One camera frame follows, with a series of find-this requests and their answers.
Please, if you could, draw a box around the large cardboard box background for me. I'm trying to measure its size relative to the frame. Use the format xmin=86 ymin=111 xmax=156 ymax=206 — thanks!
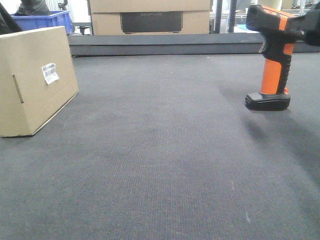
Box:
xmin=89 ymin=0 xmax=211 ymax=36

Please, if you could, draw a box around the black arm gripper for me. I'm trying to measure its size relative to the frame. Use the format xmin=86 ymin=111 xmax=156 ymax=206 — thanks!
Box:
xmin=288 ymin=2 xmax=320 ymax=47

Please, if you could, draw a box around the metal shelving in background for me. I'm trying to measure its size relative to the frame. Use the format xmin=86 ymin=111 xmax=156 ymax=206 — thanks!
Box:
xmin=209 ymin=0 xmax=319 ymax=34

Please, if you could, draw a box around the blue crate in background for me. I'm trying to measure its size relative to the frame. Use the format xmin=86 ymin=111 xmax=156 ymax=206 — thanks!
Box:
xmin=11 ymin=10 xmax=73 ymax=34

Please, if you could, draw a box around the person in black clothing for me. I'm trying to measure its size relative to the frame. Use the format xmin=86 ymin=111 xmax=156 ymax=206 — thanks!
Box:
xmin=0 ymin=4 xmax=23 ymax=35

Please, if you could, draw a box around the brown cardboard package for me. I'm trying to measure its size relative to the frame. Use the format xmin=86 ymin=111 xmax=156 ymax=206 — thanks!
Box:
xmin=0 ymin=26 xmax=79 ymax=138

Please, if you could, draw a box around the orange black barcode scanner gun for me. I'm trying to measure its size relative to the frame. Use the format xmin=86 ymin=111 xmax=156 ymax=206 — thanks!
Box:
xmin=245 ymin=4 xmax=304 ymax=111

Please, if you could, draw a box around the dark conveyor end rail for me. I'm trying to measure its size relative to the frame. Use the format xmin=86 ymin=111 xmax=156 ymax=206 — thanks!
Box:
xmin=67 ymin=32 xmax=320 ymax=57

